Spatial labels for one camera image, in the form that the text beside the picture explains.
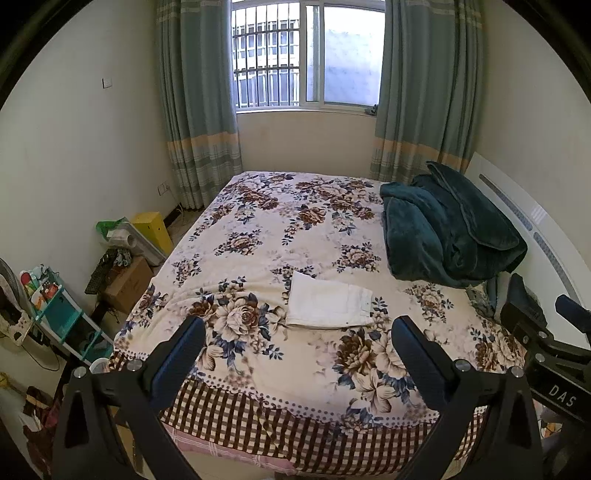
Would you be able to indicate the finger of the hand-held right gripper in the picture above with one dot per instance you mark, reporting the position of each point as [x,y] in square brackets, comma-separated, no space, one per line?
[524,323]
[575,311]

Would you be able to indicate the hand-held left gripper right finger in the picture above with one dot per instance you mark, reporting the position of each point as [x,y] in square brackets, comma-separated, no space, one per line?
[420,364]

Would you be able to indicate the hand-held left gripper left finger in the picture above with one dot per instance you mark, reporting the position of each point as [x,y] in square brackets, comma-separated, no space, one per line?
[178,364]

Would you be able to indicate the white pants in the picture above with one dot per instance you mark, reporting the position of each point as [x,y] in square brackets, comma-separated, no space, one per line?
[330,302]

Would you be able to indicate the grey patterned cloth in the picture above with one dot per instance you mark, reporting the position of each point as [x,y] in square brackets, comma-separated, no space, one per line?
[482,302]

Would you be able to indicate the white plastic bucket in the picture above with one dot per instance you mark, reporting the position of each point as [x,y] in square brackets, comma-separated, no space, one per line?
[99,368]

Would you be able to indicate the brown cardboard box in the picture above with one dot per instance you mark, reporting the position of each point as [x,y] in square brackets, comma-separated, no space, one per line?
[131,286]

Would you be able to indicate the black keyboard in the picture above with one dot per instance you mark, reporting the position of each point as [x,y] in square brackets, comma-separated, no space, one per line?
[99,274]

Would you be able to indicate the dark green blanket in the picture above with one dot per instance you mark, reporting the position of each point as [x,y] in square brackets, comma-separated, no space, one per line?
[443,230]

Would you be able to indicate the teal shelf rack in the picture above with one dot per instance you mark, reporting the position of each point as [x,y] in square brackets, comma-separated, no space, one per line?
[64,314]

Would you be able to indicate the long grey carton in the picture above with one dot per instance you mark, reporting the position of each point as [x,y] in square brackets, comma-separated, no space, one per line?
[138,247]

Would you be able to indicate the white headboard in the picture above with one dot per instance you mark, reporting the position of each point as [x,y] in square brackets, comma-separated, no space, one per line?
[517,198]

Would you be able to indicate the yellow box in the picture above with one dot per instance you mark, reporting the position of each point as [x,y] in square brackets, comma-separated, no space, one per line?
[152,230]

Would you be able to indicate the red cloth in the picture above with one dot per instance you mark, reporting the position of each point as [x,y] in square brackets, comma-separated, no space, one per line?
[41,424]

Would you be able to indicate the green plastic bag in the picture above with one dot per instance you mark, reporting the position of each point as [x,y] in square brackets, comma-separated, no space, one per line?
[108,227]

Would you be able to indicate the covered standing fan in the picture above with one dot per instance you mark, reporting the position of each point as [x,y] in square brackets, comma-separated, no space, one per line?
[11,309]

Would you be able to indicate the bed with floral sheet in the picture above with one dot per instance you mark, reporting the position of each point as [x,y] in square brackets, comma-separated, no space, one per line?
[286,221]

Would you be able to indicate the green striped curtain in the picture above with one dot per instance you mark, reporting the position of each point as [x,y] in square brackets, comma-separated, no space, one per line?
[198,92]
[425,92]

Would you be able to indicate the barred window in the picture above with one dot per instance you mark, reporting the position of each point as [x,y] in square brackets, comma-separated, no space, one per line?
[304,55]

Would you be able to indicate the white wall socket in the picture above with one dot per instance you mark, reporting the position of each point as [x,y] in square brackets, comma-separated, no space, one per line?
[163,188]

